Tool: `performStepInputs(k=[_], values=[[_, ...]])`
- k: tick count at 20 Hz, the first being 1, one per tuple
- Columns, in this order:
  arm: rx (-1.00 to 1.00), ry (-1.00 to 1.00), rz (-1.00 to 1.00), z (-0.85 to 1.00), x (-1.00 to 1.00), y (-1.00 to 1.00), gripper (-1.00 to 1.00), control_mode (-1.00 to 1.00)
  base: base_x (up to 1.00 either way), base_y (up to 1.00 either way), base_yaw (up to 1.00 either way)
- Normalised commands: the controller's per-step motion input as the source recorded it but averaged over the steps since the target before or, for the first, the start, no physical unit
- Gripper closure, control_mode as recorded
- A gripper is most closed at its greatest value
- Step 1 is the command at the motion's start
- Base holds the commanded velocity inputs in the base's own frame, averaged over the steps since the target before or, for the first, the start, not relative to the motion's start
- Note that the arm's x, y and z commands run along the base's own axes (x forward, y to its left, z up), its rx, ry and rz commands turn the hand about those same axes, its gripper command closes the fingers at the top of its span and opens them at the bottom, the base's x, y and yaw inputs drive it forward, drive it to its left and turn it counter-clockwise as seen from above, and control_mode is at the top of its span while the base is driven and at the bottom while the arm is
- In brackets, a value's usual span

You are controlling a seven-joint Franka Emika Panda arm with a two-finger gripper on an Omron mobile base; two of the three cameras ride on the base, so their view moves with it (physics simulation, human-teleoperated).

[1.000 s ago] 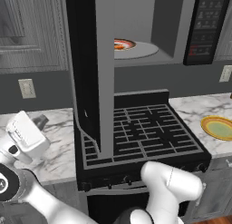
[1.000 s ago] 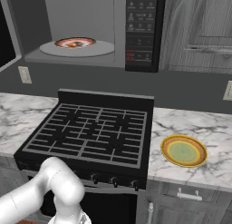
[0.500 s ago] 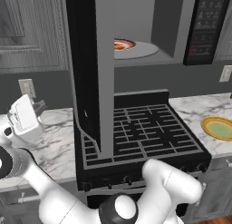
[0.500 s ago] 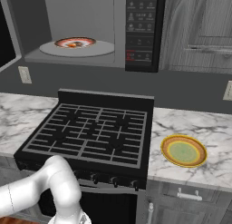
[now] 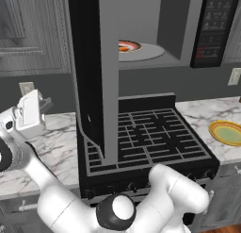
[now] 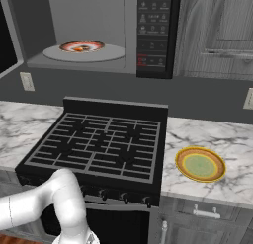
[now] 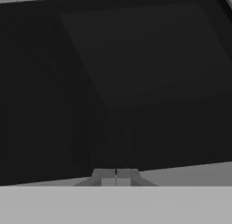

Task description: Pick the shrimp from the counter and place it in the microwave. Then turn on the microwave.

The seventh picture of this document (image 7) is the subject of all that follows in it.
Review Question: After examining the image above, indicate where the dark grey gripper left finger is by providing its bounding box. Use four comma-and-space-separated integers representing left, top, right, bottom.
72, 168, 117, 187

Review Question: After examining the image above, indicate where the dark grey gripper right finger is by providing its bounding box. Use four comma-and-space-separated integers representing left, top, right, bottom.
115, 168, 160, 187

